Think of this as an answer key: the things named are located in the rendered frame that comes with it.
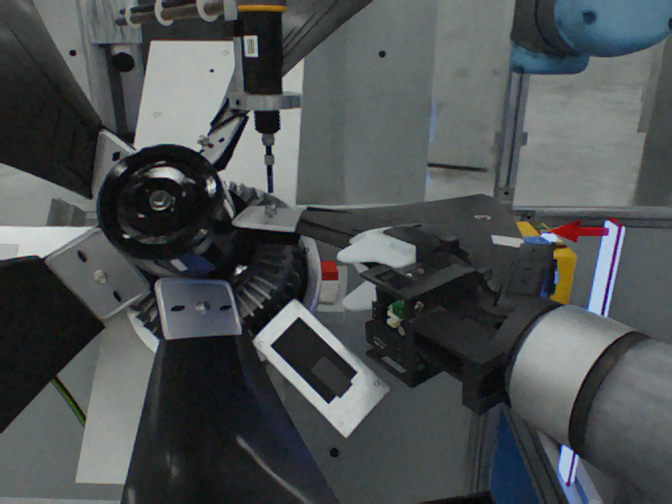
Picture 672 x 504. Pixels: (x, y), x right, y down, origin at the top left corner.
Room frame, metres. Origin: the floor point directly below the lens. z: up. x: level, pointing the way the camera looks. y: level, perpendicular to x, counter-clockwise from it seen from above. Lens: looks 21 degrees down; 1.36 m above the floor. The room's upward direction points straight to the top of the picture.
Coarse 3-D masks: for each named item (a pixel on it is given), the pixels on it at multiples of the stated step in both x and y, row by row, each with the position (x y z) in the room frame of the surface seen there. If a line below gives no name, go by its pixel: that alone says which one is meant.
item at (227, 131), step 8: (232, 120) 0.59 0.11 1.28; (240, 120) 0.57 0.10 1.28; (224, 128) 0.60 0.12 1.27; (232, 128) 0.56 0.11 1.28; (216, 136) 0.61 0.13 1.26; (224, 136) 0.58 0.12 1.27; (232, 136) 0.56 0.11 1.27; (216, 144) 0.58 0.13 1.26; (224, 144) 0.55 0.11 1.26; (208, 152) 0.58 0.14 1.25; (216, 152) 0.55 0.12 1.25; (216, 160) 0.54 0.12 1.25
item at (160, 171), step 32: (128, 160) 0.51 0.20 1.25; (160, 160) 0.52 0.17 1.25; (192, 160) 0.51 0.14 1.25; (128, 192) 0.49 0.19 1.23; (192, 192) 0.49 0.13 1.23; (224, 192) 0.49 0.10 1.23; (128, 224) 0.47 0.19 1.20; (160, 224) 0.47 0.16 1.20; (192, 224) 0.47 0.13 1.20; (224, 224) 0.49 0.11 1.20; (128, 256) 0.45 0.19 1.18; (160, 256) 0.45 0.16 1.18; (192, 256) 0.46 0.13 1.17; (224, 256) 0.51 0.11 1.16; (256, 256) 0.56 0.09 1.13
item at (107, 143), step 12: (108, 132) 0.57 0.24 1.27; (108, 144) 0.57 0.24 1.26; (120, 144) 0.56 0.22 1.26; (96, 156) 0.58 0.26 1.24; (108, 156) 0.57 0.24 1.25; (120, 156) 0.56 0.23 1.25; (96, 168) 0.58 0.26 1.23; (108, 168) 0.58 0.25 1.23; (96, 180) 0.59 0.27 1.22; (96, 192) 0.59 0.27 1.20
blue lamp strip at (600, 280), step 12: (612, 228) 0.51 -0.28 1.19; (612, 240) 0.50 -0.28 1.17; (600, 252) 0.52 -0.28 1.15; (600, 264) 0.52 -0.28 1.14; (600, 276) 0.51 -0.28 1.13; (600, 288) 0.51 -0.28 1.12; (600, 300) 0.50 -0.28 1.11; (564, 456) 0.52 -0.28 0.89; (564, 468) 0.51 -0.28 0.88; (564, 480) 0.51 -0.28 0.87
